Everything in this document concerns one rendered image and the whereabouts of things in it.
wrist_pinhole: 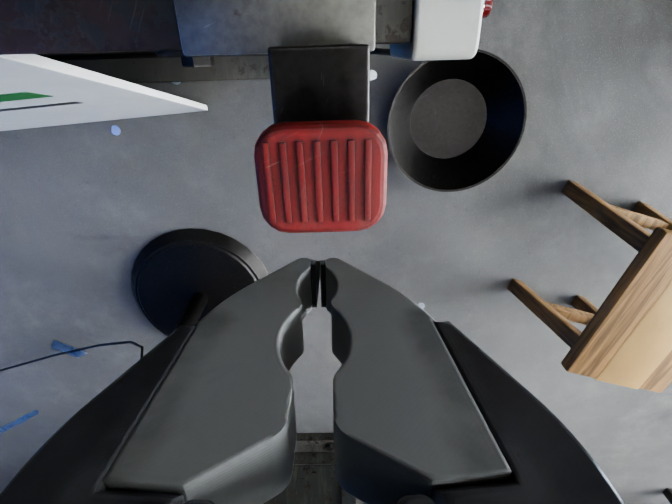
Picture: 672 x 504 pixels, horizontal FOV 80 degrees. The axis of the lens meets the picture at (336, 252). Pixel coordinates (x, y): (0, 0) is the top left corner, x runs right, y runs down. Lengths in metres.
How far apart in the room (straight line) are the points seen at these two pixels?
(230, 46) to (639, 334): 0.92
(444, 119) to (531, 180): 0.28
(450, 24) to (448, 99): 0.66
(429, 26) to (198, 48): 0.17
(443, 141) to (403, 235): 0.26
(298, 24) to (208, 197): 0.78
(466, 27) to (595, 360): 0.80
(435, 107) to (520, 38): 0.22
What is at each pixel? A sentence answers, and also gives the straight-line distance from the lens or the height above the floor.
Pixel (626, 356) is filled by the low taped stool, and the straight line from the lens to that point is 1.05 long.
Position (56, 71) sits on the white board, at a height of 0.50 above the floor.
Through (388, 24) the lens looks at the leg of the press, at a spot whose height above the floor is 0.62.
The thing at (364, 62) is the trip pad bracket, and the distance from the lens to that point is 0.26.
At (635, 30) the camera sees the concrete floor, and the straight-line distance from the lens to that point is 1.17.
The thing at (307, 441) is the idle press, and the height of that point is 0.03.
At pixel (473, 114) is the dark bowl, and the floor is 0.00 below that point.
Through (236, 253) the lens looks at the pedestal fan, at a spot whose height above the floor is 0.03.
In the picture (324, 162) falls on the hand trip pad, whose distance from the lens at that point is 0.21.
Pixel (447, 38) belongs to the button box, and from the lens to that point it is 0.35.
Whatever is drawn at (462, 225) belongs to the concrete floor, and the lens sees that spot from 1.11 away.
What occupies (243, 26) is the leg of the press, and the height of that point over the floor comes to 0.64.
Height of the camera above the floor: 0.97
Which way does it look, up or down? 63 degrees down
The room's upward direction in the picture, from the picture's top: 178 degrees clockwise
